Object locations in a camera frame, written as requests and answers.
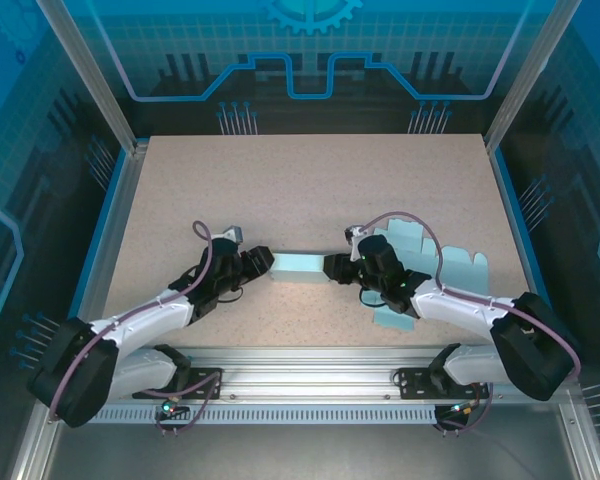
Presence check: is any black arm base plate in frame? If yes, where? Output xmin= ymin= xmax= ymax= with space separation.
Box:
xmin=397 ymin=367 xmax=491 ymax=401
xmin=132 ymin=367 xmax=225 ymax=401

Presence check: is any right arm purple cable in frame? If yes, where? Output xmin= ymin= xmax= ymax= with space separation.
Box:
xmin=357 ymin=212 xmax=582 ymax=437

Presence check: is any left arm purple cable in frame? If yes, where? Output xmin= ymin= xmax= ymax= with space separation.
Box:
xmin=47 ymin=219 xmax=231 ymax=437

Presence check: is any aluminium frame post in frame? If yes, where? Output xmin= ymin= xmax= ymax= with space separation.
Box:
xmin=483 ymin=0 xmax=585 ymax=154
xmin=34 ymin=0 xmax=151 ymax=157

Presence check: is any light blue paper box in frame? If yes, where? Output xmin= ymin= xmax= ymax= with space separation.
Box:
xmin=371 ymin=217 xmax=490 ymax=332
xmin=271 ymin=251 xmax=331 ymax=285

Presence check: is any blue table edge strip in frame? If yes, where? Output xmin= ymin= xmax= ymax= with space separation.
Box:
xmin=488 ymin=148 xmax=572 ymax=365
xmin=52 ymin=148 xmax=137 ymax=364

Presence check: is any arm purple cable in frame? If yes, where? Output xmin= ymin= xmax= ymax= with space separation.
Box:
xmin=47 ymin=219 xmax=231 ymax=437
xmin=357 ymin=212 xmax=582 ymax=437

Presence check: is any slotted cable duct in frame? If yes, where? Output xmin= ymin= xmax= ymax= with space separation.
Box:
xmin=59 ymin=404 xmax=439 ymax=425

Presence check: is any aluminium side rail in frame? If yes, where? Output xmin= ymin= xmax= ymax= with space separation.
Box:
xmin=64 ymin=142 xmax=149 ymax=364

